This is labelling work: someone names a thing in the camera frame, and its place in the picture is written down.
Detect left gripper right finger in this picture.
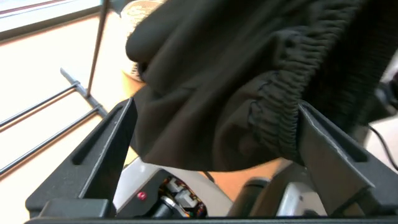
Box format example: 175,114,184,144
297,101,398,218

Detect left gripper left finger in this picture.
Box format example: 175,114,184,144
25,97,138,218

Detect black shorts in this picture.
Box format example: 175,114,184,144
126,0,398,172

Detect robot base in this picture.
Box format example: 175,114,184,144
113,157,330,218

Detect black clothes rack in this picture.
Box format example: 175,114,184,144
0,0,109,177

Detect white laundry basket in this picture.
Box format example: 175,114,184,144
119,0,167,82

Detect window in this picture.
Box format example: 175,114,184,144
0,0,103,41

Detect black cable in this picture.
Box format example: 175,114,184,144
368,124,398,172

